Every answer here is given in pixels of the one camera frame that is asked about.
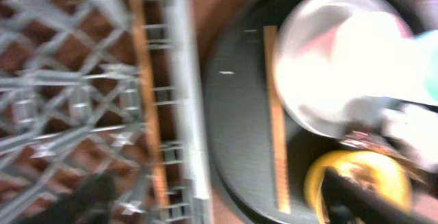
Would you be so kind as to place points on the crumpled white tissue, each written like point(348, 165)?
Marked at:
point(415, 127)

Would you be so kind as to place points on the blue cup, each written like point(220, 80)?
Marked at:
point(428, 49)

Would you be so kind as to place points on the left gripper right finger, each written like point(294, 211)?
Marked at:
point(346, 202)

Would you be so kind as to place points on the wooden chopstick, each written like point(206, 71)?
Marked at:
point(277, 121)
point(153, 138)

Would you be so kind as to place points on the yellow bowl with food scraps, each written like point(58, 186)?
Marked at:
point(374, 172)

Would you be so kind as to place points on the grey dishwasher rack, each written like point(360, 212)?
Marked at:
point(71, 108)

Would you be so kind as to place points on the grey plate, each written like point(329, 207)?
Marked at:
point(308, 20)

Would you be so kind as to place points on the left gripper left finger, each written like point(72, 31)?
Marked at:
point(89, 204)

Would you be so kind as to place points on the pink cup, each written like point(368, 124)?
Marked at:
point(346, 61)

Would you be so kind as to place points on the round black tray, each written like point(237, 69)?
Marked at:
point(237, 118)

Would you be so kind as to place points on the brown snack wrapper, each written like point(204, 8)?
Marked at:
point(371, 142)

